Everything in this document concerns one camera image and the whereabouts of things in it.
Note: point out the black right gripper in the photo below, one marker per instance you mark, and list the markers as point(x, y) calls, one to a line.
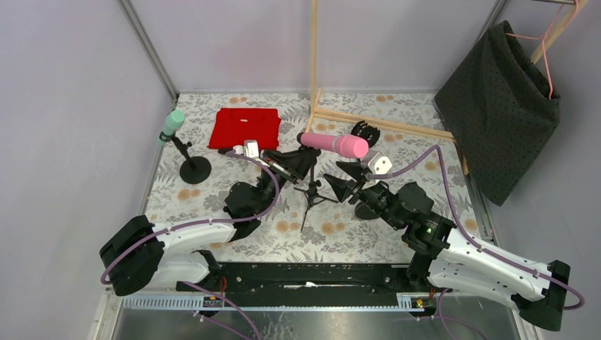
point(358, 188)

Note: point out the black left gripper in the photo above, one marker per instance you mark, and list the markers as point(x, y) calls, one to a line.
point(280, 165)

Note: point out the black tripod mic stand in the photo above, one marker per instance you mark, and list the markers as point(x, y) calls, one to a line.
point(312, 196)

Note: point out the round-base mic stand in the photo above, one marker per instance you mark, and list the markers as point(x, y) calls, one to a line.
point(194, 170)
point(370, 134)

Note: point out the pink microphone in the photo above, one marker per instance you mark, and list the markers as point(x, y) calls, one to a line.
point(349, 146)

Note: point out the mint green microphone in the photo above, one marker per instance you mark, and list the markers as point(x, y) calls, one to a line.
point(172, 124)

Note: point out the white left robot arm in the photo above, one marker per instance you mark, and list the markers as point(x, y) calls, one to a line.
point(142, 254)

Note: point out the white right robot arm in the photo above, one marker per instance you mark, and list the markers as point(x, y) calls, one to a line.
point(444, 257)

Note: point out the floral table mat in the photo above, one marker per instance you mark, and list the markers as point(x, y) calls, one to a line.
point(332, 233)

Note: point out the red folded cloth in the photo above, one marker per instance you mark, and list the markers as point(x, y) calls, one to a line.
point(233, 126)

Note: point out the dark dotted hanging garment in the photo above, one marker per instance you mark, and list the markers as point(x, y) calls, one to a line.
point(501, 111)

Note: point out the pink clothes hanger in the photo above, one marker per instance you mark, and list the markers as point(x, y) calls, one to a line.
point(565, 14)

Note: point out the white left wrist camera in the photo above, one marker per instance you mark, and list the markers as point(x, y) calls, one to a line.
point(249, 148)

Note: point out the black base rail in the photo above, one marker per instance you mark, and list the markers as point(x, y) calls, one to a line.
point(312, 285)

